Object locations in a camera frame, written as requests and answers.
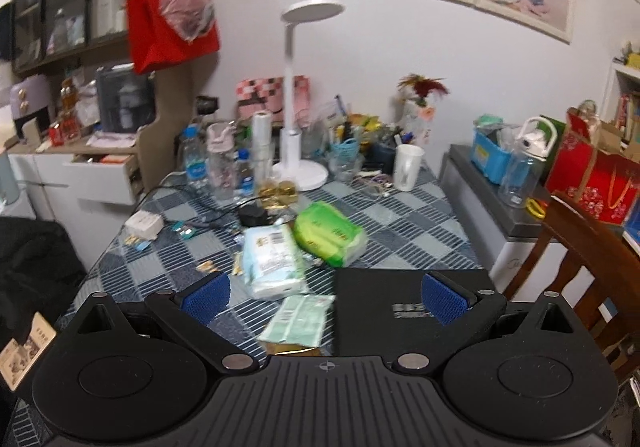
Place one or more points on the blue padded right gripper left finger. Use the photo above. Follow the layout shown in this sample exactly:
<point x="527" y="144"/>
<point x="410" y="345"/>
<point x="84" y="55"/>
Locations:
<point x="205" y="299"/>

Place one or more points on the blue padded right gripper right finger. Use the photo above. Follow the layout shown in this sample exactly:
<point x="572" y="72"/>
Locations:
<point x="445" y="299"/>

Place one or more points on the black box lid with logo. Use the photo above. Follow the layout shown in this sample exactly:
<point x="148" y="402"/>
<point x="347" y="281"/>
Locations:
<point x="379" y="312"/>

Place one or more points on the white blue tissue pack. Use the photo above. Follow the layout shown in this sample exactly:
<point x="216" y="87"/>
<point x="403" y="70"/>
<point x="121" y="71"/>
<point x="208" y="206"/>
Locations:
<point x="271" y="263"/>

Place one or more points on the gold packet under wipes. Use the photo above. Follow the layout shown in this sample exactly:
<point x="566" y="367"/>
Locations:
<point x="292" y="350"/>

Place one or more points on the grey side cabinet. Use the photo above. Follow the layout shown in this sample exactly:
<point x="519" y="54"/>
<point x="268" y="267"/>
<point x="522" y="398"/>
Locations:
<point x="501" y="236"/>

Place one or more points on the pale green wipes sachet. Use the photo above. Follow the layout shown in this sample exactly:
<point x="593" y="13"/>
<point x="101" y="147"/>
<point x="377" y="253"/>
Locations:
<point x="300" y="320"/>

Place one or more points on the black power adapter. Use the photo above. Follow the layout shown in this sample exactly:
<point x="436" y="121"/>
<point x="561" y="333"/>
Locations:
<point x="253" y="215"/>

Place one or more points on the white small box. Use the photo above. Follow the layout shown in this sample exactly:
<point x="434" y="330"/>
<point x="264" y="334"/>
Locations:
<point x="144" y="225"/>

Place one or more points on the green tissue pack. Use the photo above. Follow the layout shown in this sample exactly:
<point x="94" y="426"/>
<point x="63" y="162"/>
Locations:
<point x="323" y="231"/>

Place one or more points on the small blue cap bottle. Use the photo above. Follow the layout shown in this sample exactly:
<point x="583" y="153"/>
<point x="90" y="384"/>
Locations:
<point x="244" y="174"/>

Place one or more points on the clear jug white lid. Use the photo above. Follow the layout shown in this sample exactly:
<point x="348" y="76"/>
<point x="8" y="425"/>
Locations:
<point x="528" y="158"/>

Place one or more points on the white plastic cup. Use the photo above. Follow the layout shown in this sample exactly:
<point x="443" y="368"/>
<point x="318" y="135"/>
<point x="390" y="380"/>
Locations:
<point x="408" y="160"/>

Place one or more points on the blue cap water bottle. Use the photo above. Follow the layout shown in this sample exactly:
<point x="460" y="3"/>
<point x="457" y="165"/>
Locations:
<point x="194" y="159"/>

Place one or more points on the white drawer unit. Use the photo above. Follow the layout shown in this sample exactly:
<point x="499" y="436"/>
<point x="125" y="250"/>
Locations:
<point x="89" y="198"/>

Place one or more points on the white desk lamp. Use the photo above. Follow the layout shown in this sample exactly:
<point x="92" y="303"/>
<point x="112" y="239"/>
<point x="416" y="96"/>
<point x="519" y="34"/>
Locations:
<point x="306" y="175"/>

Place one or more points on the blue plastic basket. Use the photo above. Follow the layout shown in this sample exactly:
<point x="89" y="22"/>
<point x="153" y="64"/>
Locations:
<point x="491" y="150"/>

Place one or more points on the clear pink patterned bottle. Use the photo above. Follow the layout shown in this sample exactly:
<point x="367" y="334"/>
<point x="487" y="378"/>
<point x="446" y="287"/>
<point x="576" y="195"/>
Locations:
<point x="220" y="158"/>

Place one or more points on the turquoise pen holder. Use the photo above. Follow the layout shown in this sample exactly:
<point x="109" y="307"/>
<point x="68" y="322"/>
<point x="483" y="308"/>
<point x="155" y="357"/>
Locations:
<point x="344" y="160"/>

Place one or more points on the clear plastic roll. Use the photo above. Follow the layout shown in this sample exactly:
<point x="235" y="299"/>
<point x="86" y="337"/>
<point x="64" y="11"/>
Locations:
<point x="261" y="152"/>

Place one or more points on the red gold gift bag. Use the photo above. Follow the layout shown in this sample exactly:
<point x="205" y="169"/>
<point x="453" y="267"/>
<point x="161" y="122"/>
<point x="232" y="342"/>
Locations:
<point x="596" y="170"/>

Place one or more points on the pink checkered box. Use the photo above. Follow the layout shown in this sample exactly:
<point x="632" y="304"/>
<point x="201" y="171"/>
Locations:
<point x="267" y="94"/>

